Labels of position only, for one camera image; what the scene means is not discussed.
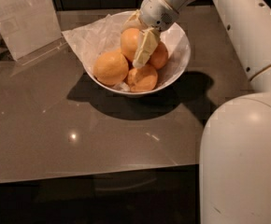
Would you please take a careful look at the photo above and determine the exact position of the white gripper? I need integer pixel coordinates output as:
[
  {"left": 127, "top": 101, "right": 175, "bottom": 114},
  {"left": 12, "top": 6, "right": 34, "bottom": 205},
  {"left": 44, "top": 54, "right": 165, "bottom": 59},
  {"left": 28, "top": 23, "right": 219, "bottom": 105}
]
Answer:
[{"left": 121, "top": 0, "right": 178, "bottom": 68}]

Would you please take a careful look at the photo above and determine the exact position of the orange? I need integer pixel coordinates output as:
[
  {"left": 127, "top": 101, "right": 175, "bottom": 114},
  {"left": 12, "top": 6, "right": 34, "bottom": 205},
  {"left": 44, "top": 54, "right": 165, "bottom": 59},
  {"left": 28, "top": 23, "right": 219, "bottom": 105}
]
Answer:
[
  {"left": 149, "top": 42, "right": 168, "bottom": 70},
  {"left": 121, "top": 28, "right": 139, "bottom": 62},
  {"left": 125, "top": 64, "right": 158, "bottom": 92},
  {"left": 93, "top": 49, "right": 129, "bottom": 86}
]

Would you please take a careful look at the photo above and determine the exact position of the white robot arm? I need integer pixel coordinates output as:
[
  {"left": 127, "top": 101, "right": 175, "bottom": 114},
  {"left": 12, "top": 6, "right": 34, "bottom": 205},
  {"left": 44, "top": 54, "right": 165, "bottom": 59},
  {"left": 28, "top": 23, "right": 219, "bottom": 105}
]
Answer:
[{"left": 124, "top": 0, "right": 271, "bottom": 224}]

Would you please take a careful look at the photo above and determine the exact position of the white ceramic bowl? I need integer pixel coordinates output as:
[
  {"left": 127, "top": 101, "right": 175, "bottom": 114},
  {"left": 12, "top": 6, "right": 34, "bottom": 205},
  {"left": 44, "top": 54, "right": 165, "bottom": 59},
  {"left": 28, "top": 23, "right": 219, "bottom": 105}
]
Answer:
[{"left": 82, "top": 10, "right": 193, "bottom": 99}]

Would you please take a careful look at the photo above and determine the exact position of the white paper liner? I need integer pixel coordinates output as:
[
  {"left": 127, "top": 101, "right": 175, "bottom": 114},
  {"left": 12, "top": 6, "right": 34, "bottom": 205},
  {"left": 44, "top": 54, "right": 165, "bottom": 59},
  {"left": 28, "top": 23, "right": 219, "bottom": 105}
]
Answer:
[{"left": 63, "top": 11, "right": 132, "bottom": 94}]

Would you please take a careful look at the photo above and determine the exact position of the clear acrylic sign holder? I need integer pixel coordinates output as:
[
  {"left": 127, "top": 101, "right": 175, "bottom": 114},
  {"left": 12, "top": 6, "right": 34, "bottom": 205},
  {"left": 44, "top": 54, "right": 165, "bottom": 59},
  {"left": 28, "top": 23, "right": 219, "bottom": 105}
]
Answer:
[{"left": 0, "top": 0, "right": 63, "bottom": 65}]

